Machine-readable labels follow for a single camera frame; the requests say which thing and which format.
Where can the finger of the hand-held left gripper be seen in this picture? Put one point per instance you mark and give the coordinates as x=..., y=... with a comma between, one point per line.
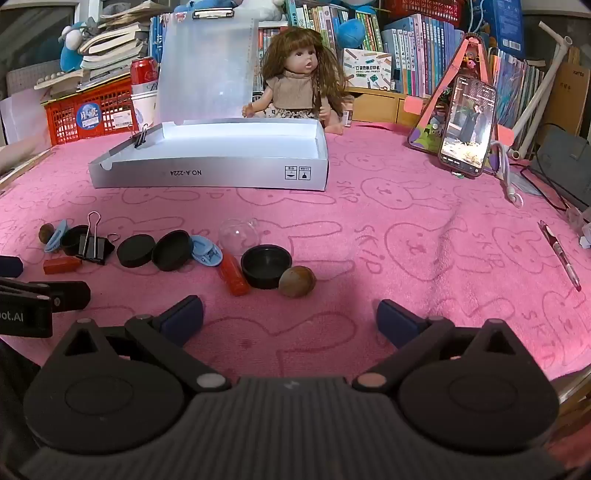
x=69, y=295
x=11, y=267

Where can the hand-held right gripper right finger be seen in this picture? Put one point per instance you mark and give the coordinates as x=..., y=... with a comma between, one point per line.
x=397, y=323

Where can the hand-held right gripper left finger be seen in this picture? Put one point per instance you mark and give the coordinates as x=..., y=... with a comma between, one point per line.
x=182, y=318

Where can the small red block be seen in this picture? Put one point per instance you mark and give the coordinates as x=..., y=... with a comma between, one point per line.
x=62, y=266

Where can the walnut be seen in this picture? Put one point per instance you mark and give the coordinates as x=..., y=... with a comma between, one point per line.
x=298, y=281
x=46, y=233

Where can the light blue plastic clip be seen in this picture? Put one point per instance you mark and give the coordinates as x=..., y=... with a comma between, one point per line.
x=55, y=237
x=205, y=251

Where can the large black binder clip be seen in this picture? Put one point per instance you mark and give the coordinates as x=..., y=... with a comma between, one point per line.
x=92, y=247

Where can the orange red plastic tube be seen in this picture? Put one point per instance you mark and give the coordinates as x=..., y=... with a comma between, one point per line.
x=235, y=277

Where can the black round lid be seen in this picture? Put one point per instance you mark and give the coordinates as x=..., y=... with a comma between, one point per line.
x=136, y=251
x=173, y=251

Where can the white cardboard box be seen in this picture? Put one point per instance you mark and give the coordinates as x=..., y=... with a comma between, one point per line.
x=207, y=173

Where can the pink rabbit print cloth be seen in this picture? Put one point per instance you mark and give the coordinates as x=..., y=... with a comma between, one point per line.
x=369, y=258

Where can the clear plastic dome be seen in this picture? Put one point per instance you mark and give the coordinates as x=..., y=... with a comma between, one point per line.
x=238, y=235

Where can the open book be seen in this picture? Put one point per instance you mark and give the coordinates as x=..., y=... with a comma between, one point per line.
x=18, y=161

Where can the white paper sheet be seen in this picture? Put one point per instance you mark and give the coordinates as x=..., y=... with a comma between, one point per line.
x=18, y=120

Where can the red plastic basket with label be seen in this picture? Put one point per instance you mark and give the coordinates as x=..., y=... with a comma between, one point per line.
x=64, y=120

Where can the small black binder clip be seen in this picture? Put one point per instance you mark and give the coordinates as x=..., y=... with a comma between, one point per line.
x=141, y=138

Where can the red pen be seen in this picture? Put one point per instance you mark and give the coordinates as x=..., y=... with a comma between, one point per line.
x=559, y=254

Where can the white grid board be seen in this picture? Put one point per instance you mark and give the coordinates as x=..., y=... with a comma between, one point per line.
x=23, y=78

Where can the white paper cups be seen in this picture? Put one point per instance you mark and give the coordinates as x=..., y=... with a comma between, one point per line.
x=143, y=110

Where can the pink folding stand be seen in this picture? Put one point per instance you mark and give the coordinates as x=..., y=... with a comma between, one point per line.
x=434, y=124

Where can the smartphone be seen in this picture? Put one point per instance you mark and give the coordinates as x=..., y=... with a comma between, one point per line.
x=466, y=124

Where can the small bottle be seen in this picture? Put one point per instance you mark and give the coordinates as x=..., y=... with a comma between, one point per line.
x=348, y=117

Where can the wooden drawer unit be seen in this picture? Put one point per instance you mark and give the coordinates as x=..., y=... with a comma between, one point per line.
x=378, y=106

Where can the blue and white plush toy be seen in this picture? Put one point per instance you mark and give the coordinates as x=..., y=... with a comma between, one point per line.
x=71, y=53

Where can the red soda can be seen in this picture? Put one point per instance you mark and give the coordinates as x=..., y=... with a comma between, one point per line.
x=144, y=74

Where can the grey pouch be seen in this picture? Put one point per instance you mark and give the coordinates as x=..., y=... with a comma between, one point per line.
x=563, y=157

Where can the window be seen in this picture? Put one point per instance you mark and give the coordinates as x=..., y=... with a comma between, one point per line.
x=37, y=32

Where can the stack of worn books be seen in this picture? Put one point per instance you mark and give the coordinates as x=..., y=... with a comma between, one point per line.
x=115, y=46

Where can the translucent clipboard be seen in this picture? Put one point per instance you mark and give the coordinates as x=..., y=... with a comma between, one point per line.
x=207, y=69

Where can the white printed carton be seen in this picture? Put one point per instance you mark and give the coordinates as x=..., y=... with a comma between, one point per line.
x=367, y=69

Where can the brown haired doll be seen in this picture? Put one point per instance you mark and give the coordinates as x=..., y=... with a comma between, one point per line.
x=295, y=87

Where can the row of upright books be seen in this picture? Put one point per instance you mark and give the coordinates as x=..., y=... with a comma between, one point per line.
x=415, y=50

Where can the white plastic pipe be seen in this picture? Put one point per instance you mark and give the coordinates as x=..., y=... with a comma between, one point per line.
x=549, y=78

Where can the large blue plush toy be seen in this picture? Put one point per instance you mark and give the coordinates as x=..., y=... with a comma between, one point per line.
x=351, y=31

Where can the blue gift box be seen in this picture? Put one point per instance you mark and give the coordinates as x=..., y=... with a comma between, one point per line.
x=503, y=23

